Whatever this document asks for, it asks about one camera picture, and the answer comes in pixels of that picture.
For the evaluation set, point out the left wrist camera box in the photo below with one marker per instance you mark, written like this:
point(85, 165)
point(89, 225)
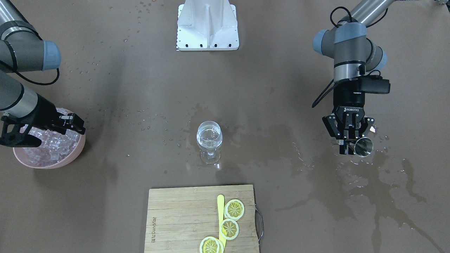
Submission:
point(370, 85)

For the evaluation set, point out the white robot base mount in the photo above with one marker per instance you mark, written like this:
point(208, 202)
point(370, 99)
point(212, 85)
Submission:
point(207, 25)

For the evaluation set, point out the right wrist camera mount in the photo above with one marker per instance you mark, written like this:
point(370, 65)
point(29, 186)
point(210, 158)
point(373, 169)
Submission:
point(15, 132)

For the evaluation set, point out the yellow plastic knife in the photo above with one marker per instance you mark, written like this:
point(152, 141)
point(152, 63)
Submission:
point(220, 207)

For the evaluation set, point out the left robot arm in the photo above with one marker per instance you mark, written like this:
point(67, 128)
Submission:
point(357, 64)

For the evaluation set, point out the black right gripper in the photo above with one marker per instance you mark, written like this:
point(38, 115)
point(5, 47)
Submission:
point(42, 112)

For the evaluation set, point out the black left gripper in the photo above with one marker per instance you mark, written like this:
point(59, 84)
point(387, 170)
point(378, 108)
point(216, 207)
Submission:
point(348, 99)

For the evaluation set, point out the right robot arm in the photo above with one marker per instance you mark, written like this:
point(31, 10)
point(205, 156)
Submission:
point(23, 50)

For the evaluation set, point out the small steel jigger cup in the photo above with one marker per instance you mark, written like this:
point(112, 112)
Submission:
point(363, 147)

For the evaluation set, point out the clear wine glass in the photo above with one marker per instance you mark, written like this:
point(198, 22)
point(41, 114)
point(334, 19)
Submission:
point(209, 139)

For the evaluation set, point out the lemon slice middle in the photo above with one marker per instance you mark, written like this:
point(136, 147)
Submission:
point(229, 229)

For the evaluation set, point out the pink ice bowl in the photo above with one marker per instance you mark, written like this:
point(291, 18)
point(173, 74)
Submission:
point(56, 150)

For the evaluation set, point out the bamboo cutting board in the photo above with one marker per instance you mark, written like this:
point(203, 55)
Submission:
point(179, 218)

